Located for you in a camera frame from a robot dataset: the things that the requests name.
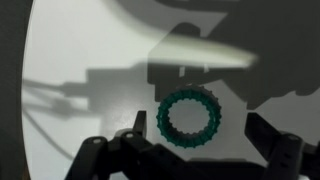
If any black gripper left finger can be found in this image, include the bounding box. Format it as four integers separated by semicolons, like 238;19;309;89
64;110;214;180

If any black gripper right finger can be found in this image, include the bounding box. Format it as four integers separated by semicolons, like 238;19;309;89
244;112;320;180

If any dark green toothed ring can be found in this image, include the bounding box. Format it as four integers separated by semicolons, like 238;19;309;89
156;85;223;150

